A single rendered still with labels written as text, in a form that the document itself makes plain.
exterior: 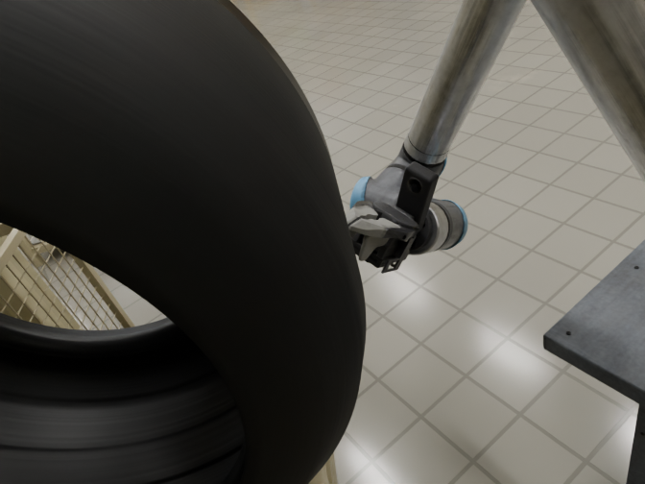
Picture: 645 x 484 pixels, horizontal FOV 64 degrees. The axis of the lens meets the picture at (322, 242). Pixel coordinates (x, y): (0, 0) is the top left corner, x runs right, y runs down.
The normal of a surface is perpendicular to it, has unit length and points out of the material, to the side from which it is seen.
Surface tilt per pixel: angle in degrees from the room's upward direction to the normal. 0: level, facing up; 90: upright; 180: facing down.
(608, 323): 0
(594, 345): 0
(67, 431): 25
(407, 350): 0
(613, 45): 84
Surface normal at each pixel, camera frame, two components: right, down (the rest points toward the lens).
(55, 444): 0.20, -0.80
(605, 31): -0.46, 0.55
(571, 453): -0.27, -0.76
